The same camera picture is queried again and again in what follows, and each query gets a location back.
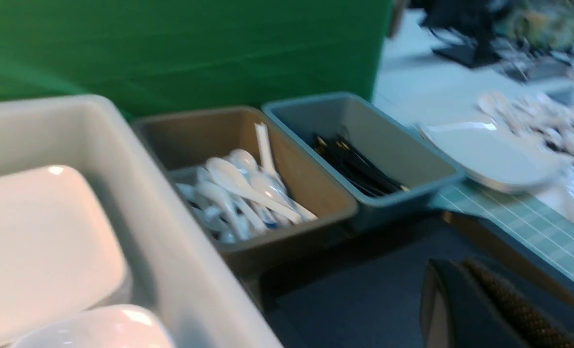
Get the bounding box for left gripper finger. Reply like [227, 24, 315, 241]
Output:
[420, 258, 574, 348]

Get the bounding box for black serving tray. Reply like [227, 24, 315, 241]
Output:
[256, 211, 574, 348]

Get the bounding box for green checkered tablecloth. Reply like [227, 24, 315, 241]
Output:
[431, 181, 574, 281]

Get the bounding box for blue-grey plastic bin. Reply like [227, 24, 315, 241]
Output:
[262, 92, 466, 232]

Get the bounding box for white plates at right edge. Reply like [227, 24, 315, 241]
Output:
[418, 117, 568, 195]

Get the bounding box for pile of black chopsticks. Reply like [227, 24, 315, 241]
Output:
[312, 133, 409, 198]

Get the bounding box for scattered white spoons on table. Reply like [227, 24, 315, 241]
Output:
[477, 93, 574, 164]

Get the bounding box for brown plastic bin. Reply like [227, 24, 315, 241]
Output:
[131, 106, 358, 276]

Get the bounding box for pile of white ceramic spoons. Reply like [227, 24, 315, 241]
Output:
[176, 123, 317, 244]

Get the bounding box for black stand in background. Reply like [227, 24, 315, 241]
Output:
[419, 0, 517, 69]

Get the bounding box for large white plastic tub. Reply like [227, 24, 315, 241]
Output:
[0, 95, 281, 348]

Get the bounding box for stack of white small bowls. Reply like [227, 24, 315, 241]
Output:
[10, 304, 177, 348]

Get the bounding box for green backdrop cloth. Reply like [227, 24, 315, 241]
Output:
[0, 0, 393, 117]

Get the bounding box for stack of white square plates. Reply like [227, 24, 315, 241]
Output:
[0, 165, 133, 348]

